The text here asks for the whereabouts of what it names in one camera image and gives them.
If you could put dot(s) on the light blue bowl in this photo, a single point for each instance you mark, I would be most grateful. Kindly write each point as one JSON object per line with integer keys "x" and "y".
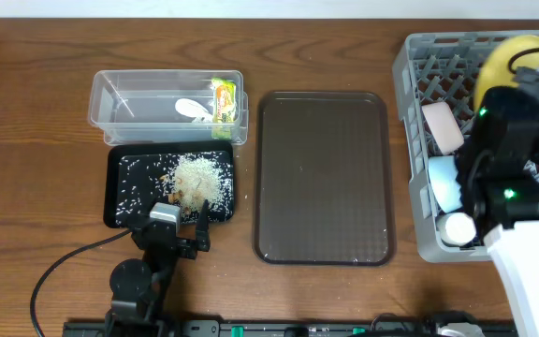
{"x": 443, "y": 173}

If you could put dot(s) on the black plastic tray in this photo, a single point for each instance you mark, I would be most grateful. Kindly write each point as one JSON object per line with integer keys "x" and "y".
{"x": 118, "y": 152}

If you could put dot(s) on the white paper cup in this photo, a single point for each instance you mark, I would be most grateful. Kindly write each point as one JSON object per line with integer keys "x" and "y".
{"x": 456, "y": 228}

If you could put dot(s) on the dark brown serving tray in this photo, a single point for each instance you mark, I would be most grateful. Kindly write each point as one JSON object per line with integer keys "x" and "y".
{"x": 323, "y": 194}

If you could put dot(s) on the white napkin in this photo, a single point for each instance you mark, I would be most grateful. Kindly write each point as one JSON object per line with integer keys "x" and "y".
{"x": 194, "y": 110}

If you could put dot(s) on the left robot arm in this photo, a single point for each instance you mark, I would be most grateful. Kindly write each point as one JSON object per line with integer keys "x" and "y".
{"x": 139, "y": 286}

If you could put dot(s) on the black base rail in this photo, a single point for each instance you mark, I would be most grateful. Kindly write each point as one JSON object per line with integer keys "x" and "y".
{"x": 442, "y": 324}

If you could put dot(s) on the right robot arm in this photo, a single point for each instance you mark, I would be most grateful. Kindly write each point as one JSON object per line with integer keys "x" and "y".
{"x": 503, "y": 198}

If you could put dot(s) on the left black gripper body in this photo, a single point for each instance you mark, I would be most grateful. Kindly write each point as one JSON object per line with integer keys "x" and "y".
{"x": 176, "y": 246}

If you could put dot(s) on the pile of rice scraps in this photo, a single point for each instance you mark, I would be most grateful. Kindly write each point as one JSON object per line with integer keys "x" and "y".
{"x": 184, "y": 180}

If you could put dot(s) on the clear plastic bin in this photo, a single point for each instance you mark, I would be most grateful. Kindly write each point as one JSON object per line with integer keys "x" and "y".
{"x": 138, "y": 106}

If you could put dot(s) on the white bowl with food scraps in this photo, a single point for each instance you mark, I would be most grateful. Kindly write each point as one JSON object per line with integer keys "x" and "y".
{"x": 443, "y": 127}

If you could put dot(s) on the green orange snack wrapper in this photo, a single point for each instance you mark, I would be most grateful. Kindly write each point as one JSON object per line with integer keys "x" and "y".
{"x": 224, "y": 108}

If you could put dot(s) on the yellow plate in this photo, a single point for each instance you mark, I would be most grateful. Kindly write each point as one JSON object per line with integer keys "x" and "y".
{"x": 495, "y": 72}

